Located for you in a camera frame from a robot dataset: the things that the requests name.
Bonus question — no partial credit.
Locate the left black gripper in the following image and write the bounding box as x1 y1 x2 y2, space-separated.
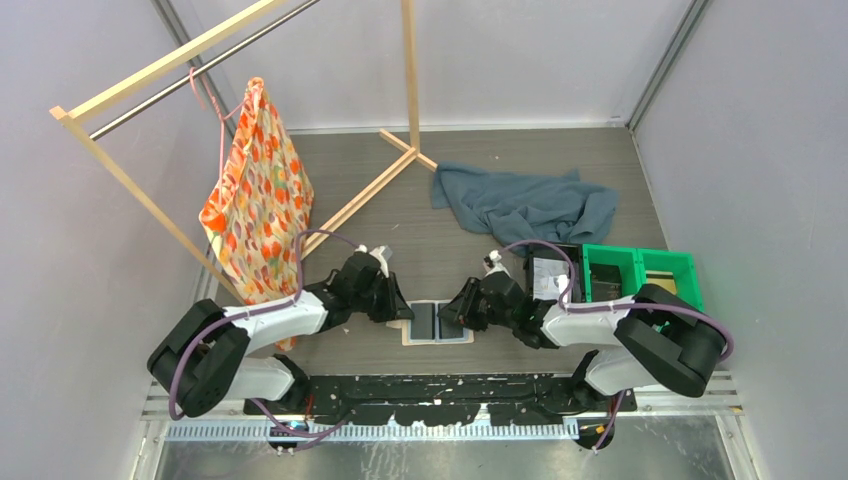
351 271 414 323

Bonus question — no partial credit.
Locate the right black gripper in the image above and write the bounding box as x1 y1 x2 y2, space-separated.
438 276 517 331

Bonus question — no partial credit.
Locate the black VIP credit card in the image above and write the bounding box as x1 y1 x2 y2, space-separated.
408 302 436 343

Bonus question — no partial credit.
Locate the beige leather card holder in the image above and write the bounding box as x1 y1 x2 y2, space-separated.
385 300 474 346

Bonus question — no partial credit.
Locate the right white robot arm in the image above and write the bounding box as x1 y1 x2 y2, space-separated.
437 251 735 411

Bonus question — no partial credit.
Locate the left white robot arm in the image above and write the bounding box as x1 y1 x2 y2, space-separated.
147 246 414 419

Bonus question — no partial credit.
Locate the black tray with cards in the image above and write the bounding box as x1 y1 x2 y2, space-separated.
524 244 586 303

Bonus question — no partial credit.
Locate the blue grey cloth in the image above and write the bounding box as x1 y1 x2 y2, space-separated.
431 162 620 245

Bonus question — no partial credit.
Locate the green plastic bin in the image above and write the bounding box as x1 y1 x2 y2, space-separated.
579 244 704 310

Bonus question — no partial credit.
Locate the orange floral fabric bag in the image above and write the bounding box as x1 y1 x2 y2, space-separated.
198 76 315 352

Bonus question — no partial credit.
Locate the metal hanging rod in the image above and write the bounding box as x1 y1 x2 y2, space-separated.
89 0 320 140

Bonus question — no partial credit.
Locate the wooden clothes rack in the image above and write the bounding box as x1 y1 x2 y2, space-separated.
49 0 440 303

